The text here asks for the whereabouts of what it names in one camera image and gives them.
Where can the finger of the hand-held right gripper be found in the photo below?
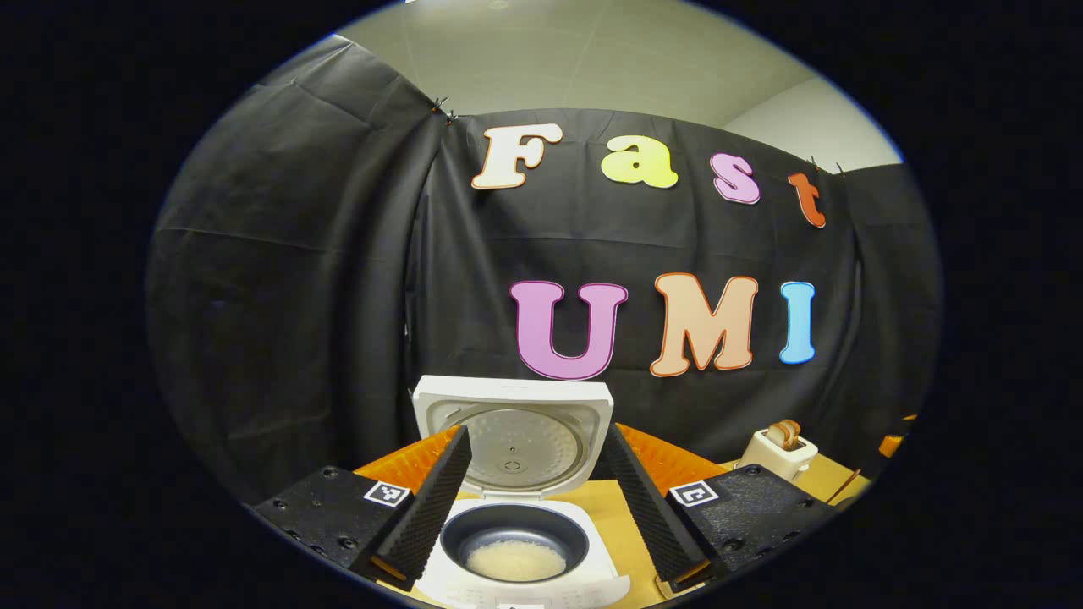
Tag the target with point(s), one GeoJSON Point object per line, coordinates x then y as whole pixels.
{"type": "Point", "coordinates": [891, 442]}

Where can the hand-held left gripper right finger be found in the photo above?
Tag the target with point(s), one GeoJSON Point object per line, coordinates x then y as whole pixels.
{"type": "Point", "coordinates": [647, 516]}

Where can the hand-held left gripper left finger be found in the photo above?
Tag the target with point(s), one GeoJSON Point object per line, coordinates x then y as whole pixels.
{"type": "Point", "coordinates": [423, 516]}

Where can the brown wooden spoon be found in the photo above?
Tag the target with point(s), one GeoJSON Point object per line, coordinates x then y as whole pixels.
{"type": "Point", "coordinates": [846, 485]}

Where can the white rice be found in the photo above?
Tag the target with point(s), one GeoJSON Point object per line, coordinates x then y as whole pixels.
{"type": "Point", "coordinates": [516, 561]}

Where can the white rice cooker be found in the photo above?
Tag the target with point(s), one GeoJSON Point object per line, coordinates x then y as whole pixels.
{"type": "Point", "coordinates": [516, 440]}

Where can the toasted bread slice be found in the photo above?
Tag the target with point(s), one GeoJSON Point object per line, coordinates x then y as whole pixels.
{"type": "Point", "coordinates": [791, 431]}
{"type": "Point", "coordinates": [777, 436]}

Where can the white toaster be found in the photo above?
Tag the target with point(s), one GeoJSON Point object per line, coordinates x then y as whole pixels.
{"type": "Point", "coordinates": [783, 461]}

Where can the black backdrop cloth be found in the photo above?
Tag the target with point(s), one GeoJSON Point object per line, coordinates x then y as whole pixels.
{"type": "Point", "coordinates": [321, 279]}

